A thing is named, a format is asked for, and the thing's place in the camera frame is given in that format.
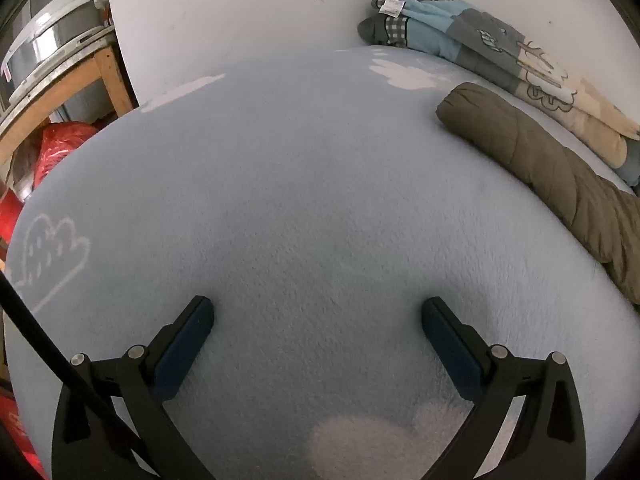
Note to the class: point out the steel round tray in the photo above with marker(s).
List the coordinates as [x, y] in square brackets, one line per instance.
[45, 77]

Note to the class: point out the steel pot with white rim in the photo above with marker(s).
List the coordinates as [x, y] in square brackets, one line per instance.
[55, 25]

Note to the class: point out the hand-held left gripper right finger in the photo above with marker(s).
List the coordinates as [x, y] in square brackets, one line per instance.
[450, 350]

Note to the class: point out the patchwork print quilt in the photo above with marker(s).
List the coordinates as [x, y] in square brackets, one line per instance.
[450, 30]

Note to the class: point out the olive padded jacket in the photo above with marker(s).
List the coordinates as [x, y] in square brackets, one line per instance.
[525, 150]

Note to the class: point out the light blue cloud-print blanket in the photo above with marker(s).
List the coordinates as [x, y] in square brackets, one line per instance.
[310, 210]

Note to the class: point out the wooden stool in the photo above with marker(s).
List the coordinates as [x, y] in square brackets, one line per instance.
[112, 77]

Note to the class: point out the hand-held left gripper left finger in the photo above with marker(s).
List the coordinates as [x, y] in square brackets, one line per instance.
[182, 345]

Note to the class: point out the red plastic bag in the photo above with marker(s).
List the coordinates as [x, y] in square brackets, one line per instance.
[60, 145]
[15, 425]

